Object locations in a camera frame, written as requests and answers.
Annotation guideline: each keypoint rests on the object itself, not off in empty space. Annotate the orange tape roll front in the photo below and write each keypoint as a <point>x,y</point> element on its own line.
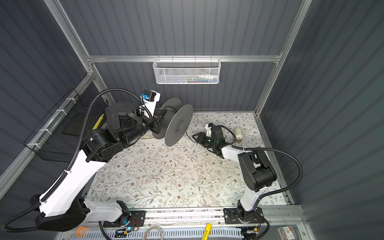
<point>80,231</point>

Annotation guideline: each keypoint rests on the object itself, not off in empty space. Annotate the yellow marker front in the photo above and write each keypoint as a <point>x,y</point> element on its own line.
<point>207,232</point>

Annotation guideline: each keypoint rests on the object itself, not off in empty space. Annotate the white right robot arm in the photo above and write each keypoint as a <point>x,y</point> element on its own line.
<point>257,170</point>

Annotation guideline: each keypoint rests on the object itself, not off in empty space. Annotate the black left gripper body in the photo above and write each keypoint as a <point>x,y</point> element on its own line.
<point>154,123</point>

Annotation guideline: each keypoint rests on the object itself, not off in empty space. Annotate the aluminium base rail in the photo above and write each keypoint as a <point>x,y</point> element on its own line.
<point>217,216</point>

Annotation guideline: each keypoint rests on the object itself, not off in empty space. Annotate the white wire mesh basket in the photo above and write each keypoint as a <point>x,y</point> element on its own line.
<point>187,73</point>

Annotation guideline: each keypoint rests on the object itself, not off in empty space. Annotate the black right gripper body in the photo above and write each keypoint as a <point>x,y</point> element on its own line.
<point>208,141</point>

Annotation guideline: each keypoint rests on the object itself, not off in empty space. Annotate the black wire wall basket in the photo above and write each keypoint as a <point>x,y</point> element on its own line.
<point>56,137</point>

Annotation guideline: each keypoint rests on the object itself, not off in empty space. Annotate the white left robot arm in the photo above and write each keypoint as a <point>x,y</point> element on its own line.
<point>60,208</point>

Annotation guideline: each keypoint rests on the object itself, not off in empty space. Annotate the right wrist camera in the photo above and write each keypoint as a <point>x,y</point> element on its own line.
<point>208,129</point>

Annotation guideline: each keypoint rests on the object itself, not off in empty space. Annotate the grey perforated cable spool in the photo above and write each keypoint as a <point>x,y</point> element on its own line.
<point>176,121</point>

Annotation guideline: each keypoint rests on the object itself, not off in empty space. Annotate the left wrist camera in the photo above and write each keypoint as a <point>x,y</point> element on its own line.
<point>150,99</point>

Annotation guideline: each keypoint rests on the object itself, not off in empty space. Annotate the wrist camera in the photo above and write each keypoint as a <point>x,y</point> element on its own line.
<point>208,129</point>
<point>150,99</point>

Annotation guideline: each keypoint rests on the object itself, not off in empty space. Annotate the yellow marker in basket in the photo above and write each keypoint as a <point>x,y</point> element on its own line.
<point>98,122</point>

